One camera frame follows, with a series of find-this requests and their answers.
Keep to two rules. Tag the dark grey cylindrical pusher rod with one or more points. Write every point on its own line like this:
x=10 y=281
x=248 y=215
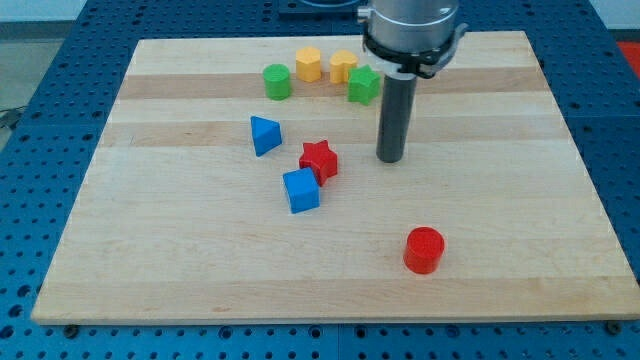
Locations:
x=395 y=115

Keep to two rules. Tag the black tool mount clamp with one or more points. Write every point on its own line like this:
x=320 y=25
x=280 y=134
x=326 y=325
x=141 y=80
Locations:
x=424 y=64

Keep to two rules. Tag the red star block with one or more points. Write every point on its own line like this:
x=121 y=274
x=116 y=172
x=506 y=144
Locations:
x=321 y=159

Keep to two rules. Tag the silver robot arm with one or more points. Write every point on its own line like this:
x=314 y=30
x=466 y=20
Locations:
x=408 y=40

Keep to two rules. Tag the green star block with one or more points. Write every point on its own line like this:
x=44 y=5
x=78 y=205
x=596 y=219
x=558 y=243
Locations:
x=363 y=85

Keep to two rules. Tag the yellow heart block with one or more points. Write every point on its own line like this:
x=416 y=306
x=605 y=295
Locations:
x=340 y=64

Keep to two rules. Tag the yellow hexagon block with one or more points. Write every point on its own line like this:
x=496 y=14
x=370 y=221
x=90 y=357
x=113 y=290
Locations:
x=308 y=64

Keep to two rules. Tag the green cylinder block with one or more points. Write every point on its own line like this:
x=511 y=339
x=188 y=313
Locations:
x=277 y=82

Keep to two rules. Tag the blue cube block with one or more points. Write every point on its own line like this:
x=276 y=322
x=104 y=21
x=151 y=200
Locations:
x=302 y=190

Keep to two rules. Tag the blue triangle block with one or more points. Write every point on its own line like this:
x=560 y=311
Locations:
x=266 y=134

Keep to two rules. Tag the red cylinder block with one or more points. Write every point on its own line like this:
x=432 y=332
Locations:
x=424 y=249

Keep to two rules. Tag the light wooden board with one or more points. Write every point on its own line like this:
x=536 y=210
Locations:
x=177 y=220

